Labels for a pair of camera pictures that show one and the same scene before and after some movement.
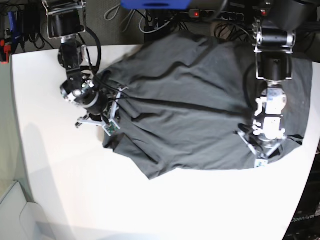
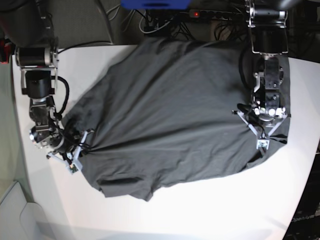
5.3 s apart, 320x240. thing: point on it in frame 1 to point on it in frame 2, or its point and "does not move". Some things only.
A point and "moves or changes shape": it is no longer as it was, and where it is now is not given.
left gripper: [107, 111] to [71, 145]
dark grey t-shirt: [185, 97] moves or changes shape
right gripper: [263, 148] to [264, 126]
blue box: [157, 4] does not move
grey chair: [20, 219] does not move
